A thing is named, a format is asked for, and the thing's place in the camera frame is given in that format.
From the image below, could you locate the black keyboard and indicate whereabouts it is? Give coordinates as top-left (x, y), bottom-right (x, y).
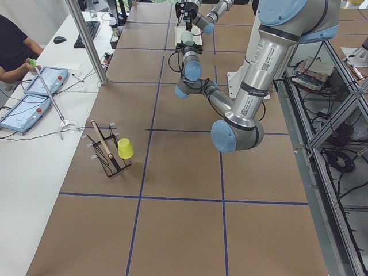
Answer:
top-left (73, 20), bottom-right (101, 49)

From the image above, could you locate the black wire cup rack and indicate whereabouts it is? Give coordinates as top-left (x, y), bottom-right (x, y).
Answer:
top-left (82, 123), bottom-right (132, 178)

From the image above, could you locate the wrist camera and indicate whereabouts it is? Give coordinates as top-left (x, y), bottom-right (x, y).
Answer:
top-left (175, 2), bottom-right (186, 18)

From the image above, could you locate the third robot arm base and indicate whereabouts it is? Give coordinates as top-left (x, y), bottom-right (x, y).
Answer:
top-left (341, 39), bottom-right (367, 79)

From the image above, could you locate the metal cup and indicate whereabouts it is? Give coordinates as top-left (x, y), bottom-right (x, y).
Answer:
top-left (112, 28), bottom-right (120, 37)

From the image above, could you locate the aluminium frame post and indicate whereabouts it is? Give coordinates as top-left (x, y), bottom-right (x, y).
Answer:
top-left (66, 0), bottom-right (107, 85)

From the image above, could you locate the lower teach pendant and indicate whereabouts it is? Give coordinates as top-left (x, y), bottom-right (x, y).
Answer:
top-left (1, 94), bottom-right (51, 133)

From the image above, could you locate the black computer mouse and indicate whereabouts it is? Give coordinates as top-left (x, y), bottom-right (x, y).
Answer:
top-left (53, 36), bottom-right (66, 44)

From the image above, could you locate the person in black shirt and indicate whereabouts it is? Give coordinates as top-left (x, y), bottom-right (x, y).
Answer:
top-left (1, 15), bottom-right (43, 83)

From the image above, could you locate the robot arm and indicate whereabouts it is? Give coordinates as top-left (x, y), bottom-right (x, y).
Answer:
top-left (175, 1), bottom-right (340, 152)
top-left (175, 0), bottom-right (234, 34)

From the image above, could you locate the wooden rack handle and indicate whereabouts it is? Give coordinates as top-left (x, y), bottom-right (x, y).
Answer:
top-left (91, 120), bottom-right (113, 159)

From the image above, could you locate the upper teach pendant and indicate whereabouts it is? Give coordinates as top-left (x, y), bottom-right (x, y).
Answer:
top-left (24, 67), bottom-right (68, 97)

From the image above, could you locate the teach pendant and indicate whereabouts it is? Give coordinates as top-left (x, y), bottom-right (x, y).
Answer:
top-left (24, 67), bottom-right (68, 97)
top-left (1, 94), bottom-right (51, 133)

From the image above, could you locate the reacher grabber stick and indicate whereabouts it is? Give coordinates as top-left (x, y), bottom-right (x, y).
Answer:
top-left (28, 59), bottom-right (81, 140)

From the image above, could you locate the yellow plastic cup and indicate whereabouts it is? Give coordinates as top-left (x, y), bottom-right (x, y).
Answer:
top-left (117, 138), bottom-right (135, 159)

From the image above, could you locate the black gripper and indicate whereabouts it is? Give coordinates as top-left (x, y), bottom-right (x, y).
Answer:
top-left (175, 43), bottom-right (203, 55)
top-left (183, 2), bottom-right (198, 32)

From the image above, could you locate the pale green cup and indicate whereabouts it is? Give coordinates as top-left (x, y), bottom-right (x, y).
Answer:
top-left (180, 30), bottom-right (194, 46)

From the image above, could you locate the stack of books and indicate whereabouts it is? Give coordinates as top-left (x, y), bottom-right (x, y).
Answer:
top-left (292, 57), bottom-right (334, 91)

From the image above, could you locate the white bear print tray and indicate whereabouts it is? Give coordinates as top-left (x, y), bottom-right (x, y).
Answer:
top-left (174, 25), bottom-right (203, 45)

